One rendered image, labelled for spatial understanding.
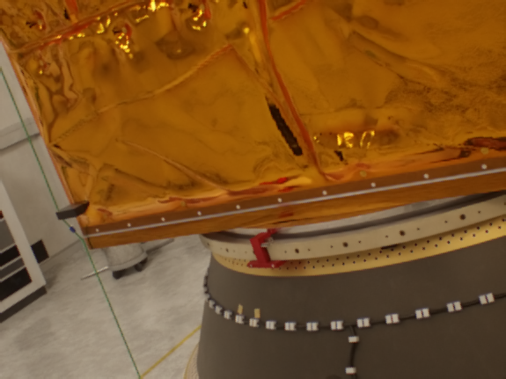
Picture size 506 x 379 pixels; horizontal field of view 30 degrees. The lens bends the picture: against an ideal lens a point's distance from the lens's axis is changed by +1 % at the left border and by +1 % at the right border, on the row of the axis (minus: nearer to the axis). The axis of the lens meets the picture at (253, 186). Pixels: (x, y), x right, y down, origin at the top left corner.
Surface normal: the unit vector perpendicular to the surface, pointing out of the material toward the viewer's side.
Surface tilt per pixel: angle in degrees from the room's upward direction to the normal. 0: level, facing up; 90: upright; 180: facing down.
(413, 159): 127
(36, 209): 90
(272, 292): 62
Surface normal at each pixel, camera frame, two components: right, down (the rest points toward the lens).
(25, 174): 0.78, -0.15
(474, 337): -0.33, -0.18
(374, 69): -0.61, 0.36
